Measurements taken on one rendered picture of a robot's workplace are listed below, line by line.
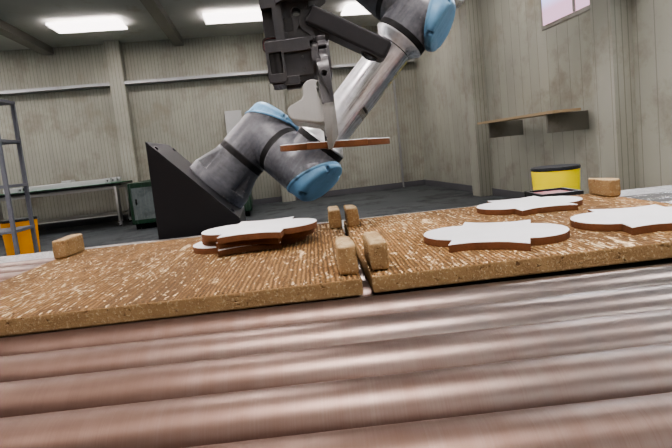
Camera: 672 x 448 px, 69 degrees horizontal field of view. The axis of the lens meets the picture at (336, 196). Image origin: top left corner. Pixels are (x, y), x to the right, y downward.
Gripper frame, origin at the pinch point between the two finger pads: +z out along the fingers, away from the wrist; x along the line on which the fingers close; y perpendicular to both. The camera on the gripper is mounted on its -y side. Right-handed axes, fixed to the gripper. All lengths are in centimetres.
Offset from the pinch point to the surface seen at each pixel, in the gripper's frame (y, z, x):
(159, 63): 309, -232, -1033
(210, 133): 227, -69, -1043
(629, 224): -27.2, 12.0, 19.9
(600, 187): -39.5, 11.9, -5.7
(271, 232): 9.1, 9.2, 9.9
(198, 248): 18.9, 10.6, 5.6
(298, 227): 6.0, 9.4, 7.7
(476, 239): -12.1, 11.5, 18.9
